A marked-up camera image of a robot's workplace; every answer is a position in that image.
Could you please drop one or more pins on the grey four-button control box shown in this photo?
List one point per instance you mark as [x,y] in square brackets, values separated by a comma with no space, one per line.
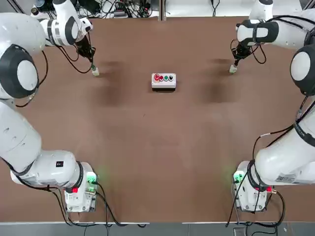
[163,82]

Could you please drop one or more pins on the black round camera lens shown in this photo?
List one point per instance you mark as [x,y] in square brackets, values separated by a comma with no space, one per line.
[35,11]

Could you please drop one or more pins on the aluminium frame post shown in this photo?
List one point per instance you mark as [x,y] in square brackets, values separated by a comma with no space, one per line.
[161,9]

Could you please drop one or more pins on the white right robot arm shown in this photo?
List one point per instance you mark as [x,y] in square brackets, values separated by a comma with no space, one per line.
[290,167]

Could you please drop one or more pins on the green button switch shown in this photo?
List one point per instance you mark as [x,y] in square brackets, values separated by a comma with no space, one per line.
[96,72]

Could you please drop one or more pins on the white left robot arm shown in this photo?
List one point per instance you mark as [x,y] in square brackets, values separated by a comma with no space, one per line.
[22,137]

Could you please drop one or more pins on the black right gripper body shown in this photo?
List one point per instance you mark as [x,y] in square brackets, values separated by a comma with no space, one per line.
[243,51]

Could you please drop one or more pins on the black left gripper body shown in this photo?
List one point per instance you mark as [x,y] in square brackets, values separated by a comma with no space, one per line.
[85,48]

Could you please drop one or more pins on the small grey box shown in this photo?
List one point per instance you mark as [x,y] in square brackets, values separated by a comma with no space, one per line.
[238,231]

